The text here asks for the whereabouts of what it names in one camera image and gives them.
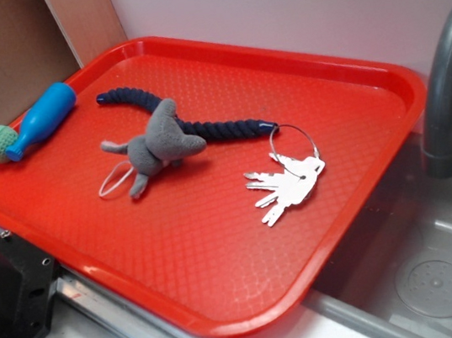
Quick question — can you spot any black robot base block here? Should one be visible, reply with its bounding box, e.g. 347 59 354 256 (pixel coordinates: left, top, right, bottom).
0 235 58 338

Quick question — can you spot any silver keys bunch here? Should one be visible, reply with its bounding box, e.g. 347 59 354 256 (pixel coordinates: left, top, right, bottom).
244 153 326 227

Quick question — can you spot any red plastic tray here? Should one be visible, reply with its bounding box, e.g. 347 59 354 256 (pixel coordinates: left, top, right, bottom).
0 37 426 338

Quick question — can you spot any grey plush elephant toy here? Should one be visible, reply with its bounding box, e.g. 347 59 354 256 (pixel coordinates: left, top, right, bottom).
98 98 207 199

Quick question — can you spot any blue plastic bowling pin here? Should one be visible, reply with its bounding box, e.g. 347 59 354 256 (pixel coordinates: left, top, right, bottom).
5 82 77 162

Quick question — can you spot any grey toy faucet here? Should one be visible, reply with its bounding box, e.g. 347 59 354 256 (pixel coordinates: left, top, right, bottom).
421 9 452 178

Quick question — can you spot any grey plastic sink basin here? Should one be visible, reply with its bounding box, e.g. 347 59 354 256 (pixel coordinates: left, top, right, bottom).
305 136 452 338

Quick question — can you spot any brown cardboard panel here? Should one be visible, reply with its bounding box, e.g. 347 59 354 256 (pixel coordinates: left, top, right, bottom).
0 0 126 124

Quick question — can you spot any navy blue twisted rope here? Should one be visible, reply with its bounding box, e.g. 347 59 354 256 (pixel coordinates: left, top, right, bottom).
94 65 280 159

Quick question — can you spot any silver wire key ring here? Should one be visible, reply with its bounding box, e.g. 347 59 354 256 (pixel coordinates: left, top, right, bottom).
267 119 323 170

